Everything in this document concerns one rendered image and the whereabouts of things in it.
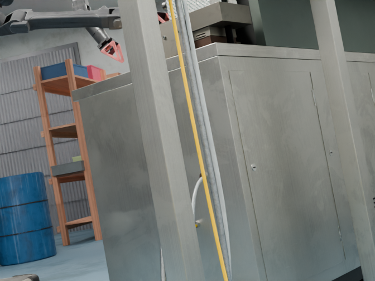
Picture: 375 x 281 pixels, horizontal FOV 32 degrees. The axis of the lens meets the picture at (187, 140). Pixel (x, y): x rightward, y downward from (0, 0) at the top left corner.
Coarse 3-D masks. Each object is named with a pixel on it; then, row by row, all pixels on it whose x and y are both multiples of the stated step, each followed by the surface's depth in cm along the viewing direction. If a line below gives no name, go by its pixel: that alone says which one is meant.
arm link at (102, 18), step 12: (36, 12) 247; (48, 12) 246; (60, 12) 245; (72, 12) 245; (84, 12) 244; (96, 12) 244; (108, 12) 244; (12, 24) 242; (24, 24) 242; (36, 24) 245; (48, 24) 245; (60, 24) 245; (72, 24) 245; (84, 24) 245; (96, 24) 245; (108, 24) 244
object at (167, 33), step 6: (162, 24) 209; (168, 24) 207; (162, 30) 209; (168, 30) 208; (162, 36) 209; (168, 36) 208; (174, 36) 206; (180, 36) 205; (162, 42) 210; (168, 42) 208; (174, 42) 206; (180, 42) 205; (168, 48) 208; (174, 48) 207; (168, 54) 208; (174, 54) 207
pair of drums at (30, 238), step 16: (16, 176) 605; (32, 176) 614; (0, 192) 605; (16, 192) 604; (32, 192) 611; (0, 208) 605; (16, 208) 603; (32, 208) 608; (48, 208) 628; (0, 224) 607; (16, 224) 602; (32, 224) 606; (48, 224) 621; (0, 240) 608; (16, 240) 601; (32, 240) 604; (48, 240) 616; (0, 256) 612; (16, 256) 601; (32, 256) 602; (48, 256) 614
